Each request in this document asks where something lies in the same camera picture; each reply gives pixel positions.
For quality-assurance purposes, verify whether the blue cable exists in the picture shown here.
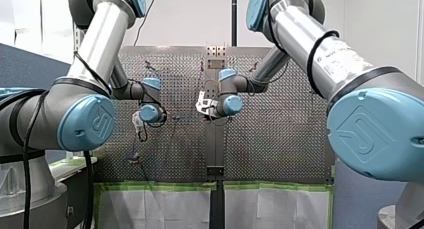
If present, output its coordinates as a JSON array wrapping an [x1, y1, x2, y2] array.
[[127, 130, 143, 164]]

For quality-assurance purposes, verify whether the black panel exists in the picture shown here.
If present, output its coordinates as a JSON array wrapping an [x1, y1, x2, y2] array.
[[53, 160, 98, 229]]

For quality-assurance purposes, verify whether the black pole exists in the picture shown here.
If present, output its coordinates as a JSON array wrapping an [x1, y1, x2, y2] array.
[[231, 0, 239, 48]]

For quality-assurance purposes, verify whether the grey board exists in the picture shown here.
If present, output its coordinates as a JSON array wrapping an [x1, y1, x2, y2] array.
[[333, 158, 408, 229]]

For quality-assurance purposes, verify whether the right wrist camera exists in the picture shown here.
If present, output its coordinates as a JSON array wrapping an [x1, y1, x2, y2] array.
[[195, 90, 220, 119]]

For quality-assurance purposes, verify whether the thin black cable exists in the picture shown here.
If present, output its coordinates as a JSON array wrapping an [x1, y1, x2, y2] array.
[[133, 0, 162, 47]]

